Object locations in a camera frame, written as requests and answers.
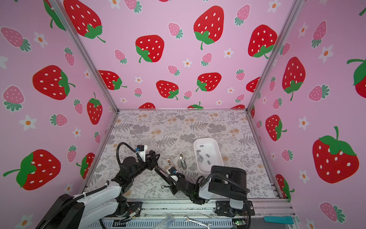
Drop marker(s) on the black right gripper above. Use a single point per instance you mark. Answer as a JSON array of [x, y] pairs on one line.
[[172, 188]]

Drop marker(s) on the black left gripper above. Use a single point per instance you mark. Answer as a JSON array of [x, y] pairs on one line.
[[149, 162]]

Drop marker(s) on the pink mini stapler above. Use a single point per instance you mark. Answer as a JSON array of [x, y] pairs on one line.
[[170, 165]]

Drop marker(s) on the beige mini stapler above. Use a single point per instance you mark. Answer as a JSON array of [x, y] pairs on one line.
[[182, 159]]

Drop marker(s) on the black stapler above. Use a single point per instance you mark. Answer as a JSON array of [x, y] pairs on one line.
[[161, 173]]

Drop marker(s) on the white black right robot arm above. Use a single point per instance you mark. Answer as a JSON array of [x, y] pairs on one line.
[[223, 181]]

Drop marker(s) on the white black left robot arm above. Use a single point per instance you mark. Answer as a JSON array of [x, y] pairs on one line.
[[78, 212]]

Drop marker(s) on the clear plastic bag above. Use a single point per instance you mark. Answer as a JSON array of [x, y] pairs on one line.
[[165, 223]]

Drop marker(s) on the white plastic tray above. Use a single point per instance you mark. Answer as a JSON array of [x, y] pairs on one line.
[[211, 148]]

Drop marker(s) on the silver wrench on rail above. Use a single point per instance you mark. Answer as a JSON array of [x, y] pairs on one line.
[[206, 225]]

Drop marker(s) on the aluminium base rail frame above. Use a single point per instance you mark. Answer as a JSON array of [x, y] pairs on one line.
[[154, 211]]

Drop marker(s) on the teal tool handle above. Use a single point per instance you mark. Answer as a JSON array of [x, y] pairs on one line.
[[279, 220]]

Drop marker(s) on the aluminium left rear corner post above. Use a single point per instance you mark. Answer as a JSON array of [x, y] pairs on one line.
[[61, 13]]

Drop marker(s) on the aluminium corner post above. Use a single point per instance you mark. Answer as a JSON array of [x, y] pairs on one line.
[[282, 37], [61, 13]]

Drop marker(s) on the aluminium right rear corner post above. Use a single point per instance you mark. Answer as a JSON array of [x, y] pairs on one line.
[[282, 37]]

